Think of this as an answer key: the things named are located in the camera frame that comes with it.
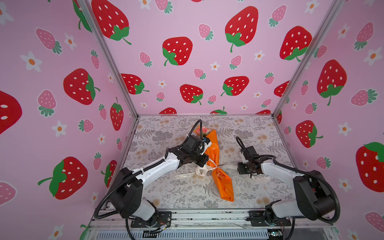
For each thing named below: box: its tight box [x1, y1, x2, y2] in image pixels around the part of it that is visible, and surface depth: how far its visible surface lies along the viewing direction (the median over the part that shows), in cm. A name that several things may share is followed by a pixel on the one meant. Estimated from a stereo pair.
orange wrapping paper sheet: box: [205, 129, 235, 202], surface depth 85 cm
